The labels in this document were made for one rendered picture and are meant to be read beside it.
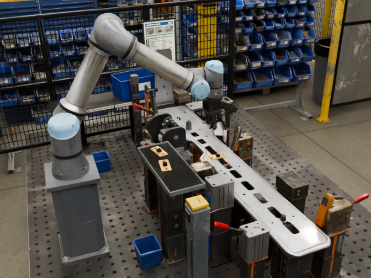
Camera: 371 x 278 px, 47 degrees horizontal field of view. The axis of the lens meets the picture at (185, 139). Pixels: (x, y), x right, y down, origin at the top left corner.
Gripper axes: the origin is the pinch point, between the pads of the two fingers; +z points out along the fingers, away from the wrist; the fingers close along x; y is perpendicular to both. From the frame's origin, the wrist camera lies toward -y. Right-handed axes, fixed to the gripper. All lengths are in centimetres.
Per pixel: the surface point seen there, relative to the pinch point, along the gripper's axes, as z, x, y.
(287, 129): 114, -176, -174
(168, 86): 1, -73, -4
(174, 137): -3.5, -1.2, 21.2
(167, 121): -6.4, -12.7, 20.3
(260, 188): 11.3, 31.8, -3.2
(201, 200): -5, 49, 32
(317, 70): 73, -224, -246
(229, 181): 0.1, 36.4, 13.9
